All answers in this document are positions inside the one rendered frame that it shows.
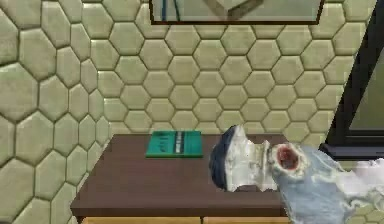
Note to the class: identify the green book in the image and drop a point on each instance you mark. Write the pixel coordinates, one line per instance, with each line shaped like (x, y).
(175, 143)

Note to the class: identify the dark brown wooden cabinet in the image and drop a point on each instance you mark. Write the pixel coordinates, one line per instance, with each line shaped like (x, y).
(150, 183)

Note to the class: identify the white and blue shark toy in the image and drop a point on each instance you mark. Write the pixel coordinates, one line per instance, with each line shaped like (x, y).
(283, 176)

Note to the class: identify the black framed window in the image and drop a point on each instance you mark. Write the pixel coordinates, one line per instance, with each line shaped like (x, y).
(358, 100)

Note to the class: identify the brown framed wall picture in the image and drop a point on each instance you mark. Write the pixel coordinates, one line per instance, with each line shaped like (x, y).
(233, 11)

